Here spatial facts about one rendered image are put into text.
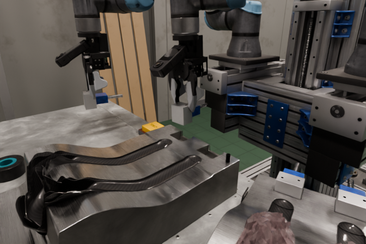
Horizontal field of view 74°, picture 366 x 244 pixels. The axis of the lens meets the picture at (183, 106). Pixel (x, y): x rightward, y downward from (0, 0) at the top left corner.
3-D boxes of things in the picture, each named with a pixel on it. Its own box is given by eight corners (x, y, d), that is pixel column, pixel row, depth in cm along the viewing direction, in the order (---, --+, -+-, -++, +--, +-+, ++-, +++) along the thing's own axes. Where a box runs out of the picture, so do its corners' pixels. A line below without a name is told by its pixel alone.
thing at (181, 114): (201, 110, 81) (200, 94, 79) (212, 113, 78) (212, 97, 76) (171, 121, 72) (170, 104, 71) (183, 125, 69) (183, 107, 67)
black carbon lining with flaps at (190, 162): (165, 144, 66) (164, 111, 63) (208, 170, 55) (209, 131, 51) (14, 201, 45) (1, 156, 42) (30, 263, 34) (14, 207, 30)
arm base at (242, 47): (242, 52, 119) (243, 31, 116) (268, 55, 107) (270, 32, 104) (219, 55, 111) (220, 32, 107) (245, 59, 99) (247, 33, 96)
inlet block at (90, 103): (121, 101, 91) (120, 86, 90) (124, 104, 87) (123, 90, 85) (84, 105, 86) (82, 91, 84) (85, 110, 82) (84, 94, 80)
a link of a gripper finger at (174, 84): (189, 104, 77) (193, 77, 72) (175, 109, 73) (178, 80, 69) (182, 100, 79) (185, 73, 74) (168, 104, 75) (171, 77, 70)
